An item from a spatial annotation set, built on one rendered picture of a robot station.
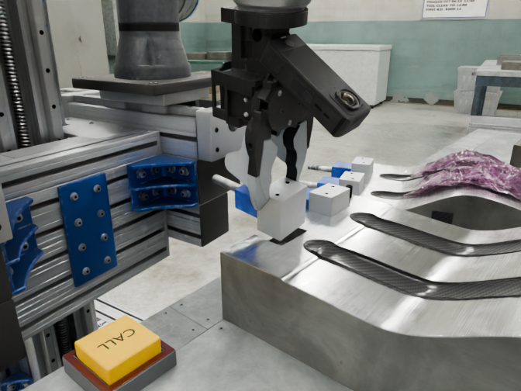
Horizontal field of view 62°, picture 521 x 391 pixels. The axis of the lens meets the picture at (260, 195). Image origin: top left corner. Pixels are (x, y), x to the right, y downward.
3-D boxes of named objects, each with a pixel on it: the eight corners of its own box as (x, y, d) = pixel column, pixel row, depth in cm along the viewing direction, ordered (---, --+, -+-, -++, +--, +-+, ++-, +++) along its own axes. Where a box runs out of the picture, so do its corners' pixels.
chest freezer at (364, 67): (386, 102, 736) (392, 44, 703) (374, 109, 673) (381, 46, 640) (304, 97, 804) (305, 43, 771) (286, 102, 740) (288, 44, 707)
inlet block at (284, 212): (202, 202, 58) (199, 167, 55) (228, 188, 61) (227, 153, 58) (280, 241, 51) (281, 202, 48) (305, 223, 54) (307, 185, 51)
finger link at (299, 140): (274, 164, 58) (266, 105, 52) (311, 179, 55) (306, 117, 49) (260, 178, 56) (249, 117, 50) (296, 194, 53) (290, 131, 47)
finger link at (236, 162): (229, 195, 53) (241, 121, 49) (267, 213, 50) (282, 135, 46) (212, 200, 50) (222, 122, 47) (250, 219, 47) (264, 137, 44)
